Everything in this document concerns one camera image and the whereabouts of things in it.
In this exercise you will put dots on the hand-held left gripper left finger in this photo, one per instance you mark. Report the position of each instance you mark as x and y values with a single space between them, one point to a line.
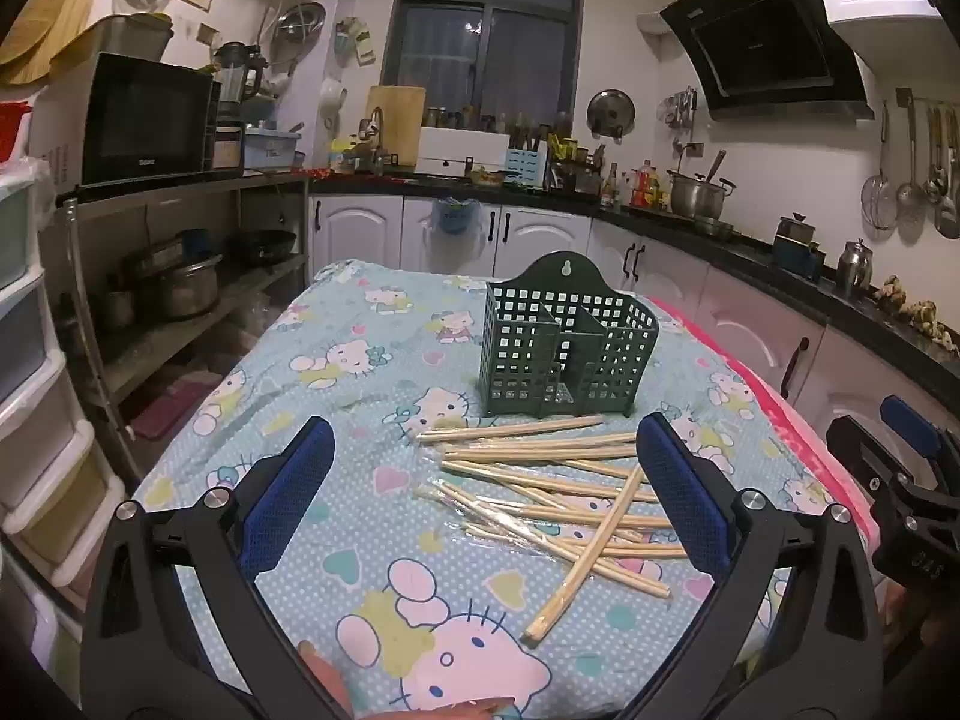
289 495

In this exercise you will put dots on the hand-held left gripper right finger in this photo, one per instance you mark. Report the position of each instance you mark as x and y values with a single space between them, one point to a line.
682 495

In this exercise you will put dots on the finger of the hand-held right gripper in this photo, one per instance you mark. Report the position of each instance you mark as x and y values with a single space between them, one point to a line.
907 420
855 450

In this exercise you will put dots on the set of wooden chopsticks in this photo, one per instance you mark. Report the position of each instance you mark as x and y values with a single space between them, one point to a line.
525 453

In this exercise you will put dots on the green plastic utensil holder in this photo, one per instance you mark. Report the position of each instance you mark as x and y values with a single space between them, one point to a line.
525 360

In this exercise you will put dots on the person's left hand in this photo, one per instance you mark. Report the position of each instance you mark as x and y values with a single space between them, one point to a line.
322 675

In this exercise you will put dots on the cartoon cat printed blanket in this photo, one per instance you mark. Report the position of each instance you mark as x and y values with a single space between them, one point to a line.
315 390

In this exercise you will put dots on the ginger roots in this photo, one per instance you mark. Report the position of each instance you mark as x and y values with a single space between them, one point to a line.
919 311

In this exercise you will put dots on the purple plastic container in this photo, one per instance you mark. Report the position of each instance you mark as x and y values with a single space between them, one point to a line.
169 412

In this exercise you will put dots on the steel kettle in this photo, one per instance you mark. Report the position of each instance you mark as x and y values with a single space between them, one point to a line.
853 266

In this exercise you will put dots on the blue enamel pot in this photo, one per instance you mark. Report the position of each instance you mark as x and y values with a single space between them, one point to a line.
795 259

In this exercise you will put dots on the small steel lidded pot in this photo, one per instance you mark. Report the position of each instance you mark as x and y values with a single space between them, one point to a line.
796 229

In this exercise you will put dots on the hanging steel ladle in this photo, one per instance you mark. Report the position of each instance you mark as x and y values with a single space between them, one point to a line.
909 195

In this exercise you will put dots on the large steel pot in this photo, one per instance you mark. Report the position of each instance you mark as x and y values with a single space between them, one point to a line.
187 289

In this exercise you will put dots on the black kitchen countertop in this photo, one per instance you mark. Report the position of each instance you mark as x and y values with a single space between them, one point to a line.
750 244

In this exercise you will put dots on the hanging steel spoon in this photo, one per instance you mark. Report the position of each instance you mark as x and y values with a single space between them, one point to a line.
932 187

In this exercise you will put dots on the black wok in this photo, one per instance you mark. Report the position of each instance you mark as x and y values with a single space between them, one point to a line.
266 246

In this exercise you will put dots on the small steel bowl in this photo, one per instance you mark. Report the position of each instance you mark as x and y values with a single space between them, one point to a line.
712 226

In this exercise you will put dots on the white lower kitchen cabinets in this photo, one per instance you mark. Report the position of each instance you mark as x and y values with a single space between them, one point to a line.
360 232

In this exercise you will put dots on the white plastic drawer tower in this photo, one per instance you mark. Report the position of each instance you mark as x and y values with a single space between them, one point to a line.
37 390

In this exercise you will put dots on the steel stockpot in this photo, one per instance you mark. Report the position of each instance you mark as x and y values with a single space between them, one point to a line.
697 195

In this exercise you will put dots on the cluster of condiment bottles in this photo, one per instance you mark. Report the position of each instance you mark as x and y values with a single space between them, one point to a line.
645 187

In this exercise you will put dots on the blue plastic bag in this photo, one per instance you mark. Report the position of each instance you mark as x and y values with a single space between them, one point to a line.
454 217

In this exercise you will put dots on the metal storage shelf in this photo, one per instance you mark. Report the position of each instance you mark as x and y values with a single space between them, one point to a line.
187 184

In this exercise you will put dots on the dark countertop organizer rack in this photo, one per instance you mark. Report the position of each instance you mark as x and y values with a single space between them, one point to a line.
574 172

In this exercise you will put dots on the blue plastic basket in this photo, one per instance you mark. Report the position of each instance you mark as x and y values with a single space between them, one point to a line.
270 150

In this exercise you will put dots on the yellow plastic container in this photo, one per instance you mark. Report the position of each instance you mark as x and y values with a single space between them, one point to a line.
345 154

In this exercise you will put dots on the small beige appliance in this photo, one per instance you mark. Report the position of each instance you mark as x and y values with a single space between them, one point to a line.
227 146

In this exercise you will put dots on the blue knife block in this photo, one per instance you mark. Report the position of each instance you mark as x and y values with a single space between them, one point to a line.
523 169

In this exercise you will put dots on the steel sink faucet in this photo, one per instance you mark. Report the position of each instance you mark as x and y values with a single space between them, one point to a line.
371 136

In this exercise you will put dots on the hanging metal kitchen tools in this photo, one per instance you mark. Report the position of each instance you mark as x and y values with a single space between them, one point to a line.
679 109

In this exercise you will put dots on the white countertop box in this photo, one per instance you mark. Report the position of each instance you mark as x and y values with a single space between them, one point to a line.
457 146

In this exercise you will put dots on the hanging steel pot lid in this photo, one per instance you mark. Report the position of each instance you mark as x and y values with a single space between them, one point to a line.
609 112

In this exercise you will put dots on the wooden cutting board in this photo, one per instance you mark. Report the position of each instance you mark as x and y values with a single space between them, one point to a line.
397 120

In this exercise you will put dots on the black microwave oven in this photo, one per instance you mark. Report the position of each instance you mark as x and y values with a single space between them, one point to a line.
150 120

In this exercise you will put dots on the black range hood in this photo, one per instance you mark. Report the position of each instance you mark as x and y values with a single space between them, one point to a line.
765 45

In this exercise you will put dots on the row of spice jars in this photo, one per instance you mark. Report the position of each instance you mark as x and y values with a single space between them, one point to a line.
450 118

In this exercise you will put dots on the black blender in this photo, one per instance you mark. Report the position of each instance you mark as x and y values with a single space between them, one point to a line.
232 82

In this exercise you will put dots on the white cardboard box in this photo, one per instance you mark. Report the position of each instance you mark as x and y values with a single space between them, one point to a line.
56 127

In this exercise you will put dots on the red plastic container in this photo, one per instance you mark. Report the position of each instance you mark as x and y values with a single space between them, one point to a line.
13 131

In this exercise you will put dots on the hanging steel wok lid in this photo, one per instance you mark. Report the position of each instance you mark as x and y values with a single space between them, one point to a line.
300 26

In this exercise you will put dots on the dark kitchen window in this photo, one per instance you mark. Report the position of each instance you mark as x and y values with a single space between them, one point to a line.
450 45

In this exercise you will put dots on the grey plastic storage box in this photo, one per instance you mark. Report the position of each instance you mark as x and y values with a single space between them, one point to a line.
135 37

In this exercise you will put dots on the round wooden board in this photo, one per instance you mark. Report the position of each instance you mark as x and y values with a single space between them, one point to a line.
45 22

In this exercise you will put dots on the wall utensil rail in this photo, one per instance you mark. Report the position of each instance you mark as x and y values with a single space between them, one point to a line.
904 97

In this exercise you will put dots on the wall-mounted organizer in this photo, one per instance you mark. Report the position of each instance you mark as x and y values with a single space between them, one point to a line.
352 41

